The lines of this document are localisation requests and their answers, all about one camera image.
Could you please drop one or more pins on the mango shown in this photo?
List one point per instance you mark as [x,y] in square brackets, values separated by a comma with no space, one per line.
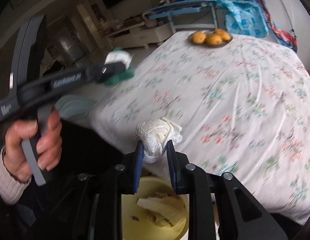
[223,34]
[198,37]
[213,40]

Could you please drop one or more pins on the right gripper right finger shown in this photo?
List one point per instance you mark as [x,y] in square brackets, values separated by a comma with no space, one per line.
[220,207]

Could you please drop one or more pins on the trash inside bin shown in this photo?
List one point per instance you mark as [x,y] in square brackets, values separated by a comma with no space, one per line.
[161,209]

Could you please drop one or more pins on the green wrapper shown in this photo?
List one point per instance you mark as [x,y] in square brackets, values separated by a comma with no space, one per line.
[117,78]

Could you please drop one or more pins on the floral tablecloth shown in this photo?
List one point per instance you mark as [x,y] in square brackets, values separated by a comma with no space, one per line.
[243,108]

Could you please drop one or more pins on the small white tissue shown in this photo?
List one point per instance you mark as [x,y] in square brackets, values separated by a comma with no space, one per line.
[119,56]

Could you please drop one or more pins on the large white paper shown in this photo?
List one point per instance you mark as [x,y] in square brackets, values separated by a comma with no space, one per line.
[154,134]

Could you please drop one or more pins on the yellow trash bin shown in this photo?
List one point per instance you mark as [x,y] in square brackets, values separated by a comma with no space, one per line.
[132,229]

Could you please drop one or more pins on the right mango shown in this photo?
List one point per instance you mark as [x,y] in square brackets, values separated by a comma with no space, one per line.
[223,34]

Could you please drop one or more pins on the person's left hand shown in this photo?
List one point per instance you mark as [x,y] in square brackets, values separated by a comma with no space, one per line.
[49,146]

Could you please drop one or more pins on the beige knit sleeve forearm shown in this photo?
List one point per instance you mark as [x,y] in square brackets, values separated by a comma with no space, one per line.
[11,189]

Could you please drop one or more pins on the blue children's desk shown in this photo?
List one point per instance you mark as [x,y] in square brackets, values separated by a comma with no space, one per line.
[182,7]

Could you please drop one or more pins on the blue checkered plastic bag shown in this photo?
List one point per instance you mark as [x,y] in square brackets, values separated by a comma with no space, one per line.
[243,18]

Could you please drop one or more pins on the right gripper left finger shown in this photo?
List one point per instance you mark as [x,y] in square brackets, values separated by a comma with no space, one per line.
[117,176]

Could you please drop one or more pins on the middle mango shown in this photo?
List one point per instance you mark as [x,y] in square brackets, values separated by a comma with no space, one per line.
[213,40]

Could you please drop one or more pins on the left mango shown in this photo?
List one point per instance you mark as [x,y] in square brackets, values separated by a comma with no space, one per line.
[198,37]

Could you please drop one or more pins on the wicker fruit basket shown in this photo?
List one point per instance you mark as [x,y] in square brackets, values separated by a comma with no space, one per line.
[224,43]

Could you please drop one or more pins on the pink kettlebell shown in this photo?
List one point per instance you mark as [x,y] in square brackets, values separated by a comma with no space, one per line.
[149,23]

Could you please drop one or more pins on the white TV cabinet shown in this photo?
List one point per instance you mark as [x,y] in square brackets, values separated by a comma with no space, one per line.
[139,36]

